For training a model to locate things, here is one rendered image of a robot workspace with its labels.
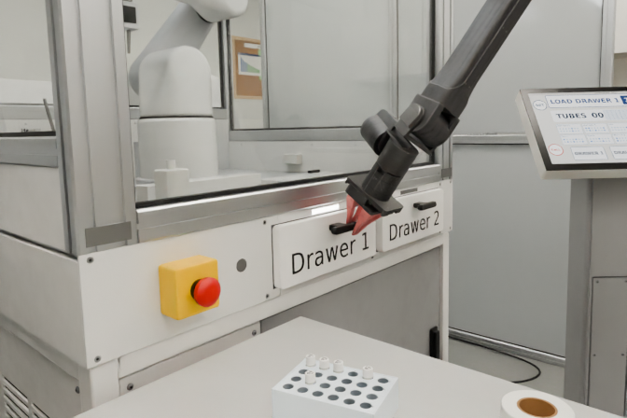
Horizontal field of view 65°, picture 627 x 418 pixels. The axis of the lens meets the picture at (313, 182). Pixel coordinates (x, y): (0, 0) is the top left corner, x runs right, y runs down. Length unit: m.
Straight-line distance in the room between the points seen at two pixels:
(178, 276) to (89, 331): 0.12
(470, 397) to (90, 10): 0.66
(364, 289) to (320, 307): 0.15
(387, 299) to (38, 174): 0.79
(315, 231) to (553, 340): 1.84
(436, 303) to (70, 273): 1.00
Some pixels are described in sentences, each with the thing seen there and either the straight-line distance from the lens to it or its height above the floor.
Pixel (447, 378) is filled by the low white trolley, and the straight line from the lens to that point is 0.72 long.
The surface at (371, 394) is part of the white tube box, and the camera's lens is 0.60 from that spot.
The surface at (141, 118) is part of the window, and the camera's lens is 0.71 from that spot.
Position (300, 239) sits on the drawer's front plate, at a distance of 0.88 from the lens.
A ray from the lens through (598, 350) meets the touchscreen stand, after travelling 1.85.
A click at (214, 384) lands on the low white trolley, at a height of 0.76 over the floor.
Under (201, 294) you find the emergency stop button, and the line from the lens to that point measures 0.68.
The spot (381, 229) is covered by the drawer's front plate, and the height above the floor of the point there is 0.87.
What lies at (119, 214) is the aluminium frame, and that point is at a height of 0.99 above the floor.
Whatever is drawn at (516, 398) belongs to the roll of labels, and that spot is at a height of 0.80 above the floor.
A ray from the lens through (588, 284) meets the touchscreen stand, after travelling 1.76.
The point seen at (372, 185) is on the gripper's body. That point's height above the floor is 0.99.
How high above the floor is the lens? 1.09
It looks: 6 degrees down
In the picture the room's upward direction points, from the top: 1 degrees counter-clockwise
